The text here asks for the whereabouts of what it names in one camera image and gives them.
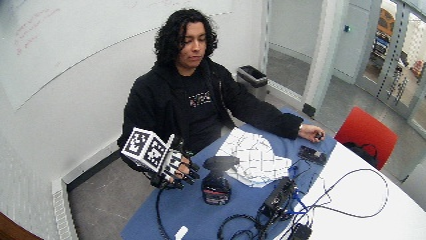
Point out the white marker cube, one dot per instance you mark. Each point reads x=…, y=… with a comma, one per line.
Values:
x=145, y=150

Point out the blue table mat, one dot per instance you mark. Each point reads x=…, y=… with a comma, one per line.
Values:
x=221, y=186

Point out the whiteboard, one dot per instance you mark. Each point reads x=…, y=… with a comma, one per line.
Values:
x=88, y=43

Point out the black electronics box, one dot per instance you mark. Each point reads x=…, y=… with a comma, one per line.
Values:
x=278, y=198

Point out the white paper slip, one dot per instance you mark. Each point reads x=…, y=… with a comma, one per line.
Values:
x=180, y=233

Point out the the person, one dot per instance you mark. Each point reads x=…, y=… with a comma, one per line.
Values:
x=186, y=100

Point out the black power adapter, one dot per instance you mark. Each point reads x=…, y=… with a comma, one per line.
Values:
x=301, y=232

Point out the grey trash bin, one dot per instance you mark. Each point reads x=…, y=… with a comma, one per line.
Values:
x=252, y=80

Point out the glass door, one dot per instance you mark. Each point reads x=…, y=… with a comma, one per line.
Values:
x=394, y=63

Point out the white checkered cloth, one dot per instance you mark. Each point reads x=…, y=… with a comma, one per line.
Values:
x=257, y=156

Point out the red chair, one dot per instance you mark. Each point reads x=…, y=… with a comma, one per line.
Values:
x=366, y=135

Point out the black spray bottle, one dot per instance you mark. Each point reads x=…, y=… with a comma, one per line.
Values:
x=216, y=181

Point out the small black circuit board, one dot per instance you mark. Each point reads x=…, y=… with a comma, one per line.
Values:
x=311, y=155

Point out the small black object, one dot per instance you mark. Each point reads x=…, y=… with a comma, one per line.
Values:
x=318, y=136

